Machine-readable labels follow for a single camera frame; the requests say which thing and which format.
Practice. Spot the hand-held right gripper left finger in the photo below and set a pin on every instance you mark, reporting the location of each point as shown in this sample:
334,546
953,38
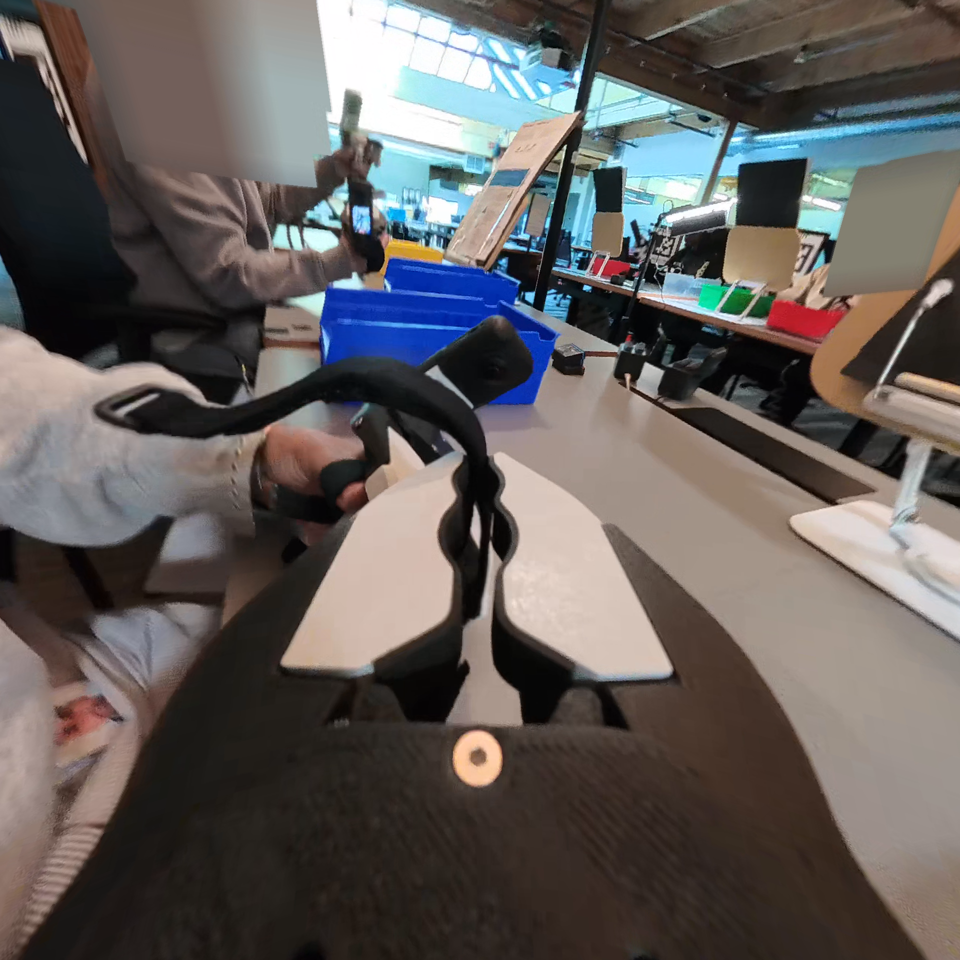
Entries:
375,585

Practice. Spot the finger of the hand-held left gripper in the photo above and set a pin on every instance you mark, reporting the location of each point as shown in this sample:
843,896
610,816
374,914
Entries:
397,465

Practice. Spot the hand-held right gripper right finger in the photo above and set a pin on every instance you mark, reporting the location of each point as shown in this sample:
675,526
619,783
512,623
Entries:
577,592

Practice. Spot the person's left forearm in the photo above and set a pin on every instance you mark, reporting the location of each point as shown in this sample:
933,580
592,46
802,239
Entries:
112,465

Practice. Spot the grey desk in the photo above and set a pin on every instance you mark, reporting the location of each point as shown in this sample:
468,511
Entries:
712,525

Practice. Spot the black desk mat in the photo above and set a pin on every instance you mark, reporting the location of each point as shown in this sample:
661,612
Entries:
772,450

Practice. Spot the person's left hand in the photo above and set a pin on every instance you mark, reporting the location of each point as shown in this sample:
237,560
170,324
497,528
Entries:
300,457

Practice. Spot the blue storage bin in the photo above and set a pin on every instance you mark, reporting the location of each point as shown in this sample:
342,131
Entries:
420,337
450,281

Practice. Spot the black power adapter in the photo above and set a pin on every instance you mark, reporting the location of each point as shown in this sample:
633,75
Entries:
568,358

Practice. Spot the yellow storage bin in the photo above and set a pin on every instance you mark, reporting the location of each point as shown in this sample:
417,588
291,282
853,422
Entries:
409,251

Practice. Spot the wooden sign board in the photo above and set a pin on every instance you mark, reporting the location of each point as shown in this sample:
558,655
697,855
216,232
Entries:
510,187

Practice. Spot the black charging dock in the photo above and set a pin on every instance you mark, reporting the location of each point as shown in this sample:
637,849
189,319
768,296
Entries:
690,375

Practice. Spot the black white marker board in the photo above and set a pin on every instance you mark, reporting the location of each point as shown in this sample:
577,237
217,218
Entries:
667,244

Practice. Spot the black pole stand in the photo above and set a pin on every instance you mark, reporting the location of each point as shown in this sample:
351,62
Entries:
570,150

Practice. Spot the wooden workbench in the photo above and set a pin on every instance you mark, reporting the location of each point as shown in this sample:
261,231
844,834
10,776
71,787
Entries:
712,319

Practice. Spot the small green storage bin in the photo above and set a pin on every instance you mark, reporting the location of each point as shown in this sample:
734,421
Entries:
735,300

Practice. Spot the red storage bin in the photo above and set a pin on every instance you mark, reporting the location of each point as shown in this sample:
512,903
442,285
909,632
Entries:
802,319

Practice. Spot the person's grey sweatshirt torso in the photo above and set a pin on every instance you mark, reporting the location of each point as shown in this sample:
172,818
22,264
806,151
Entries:
22,750

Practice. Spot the black office chair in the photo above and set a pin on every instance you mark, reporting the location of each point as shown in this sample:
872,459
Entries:
52,225

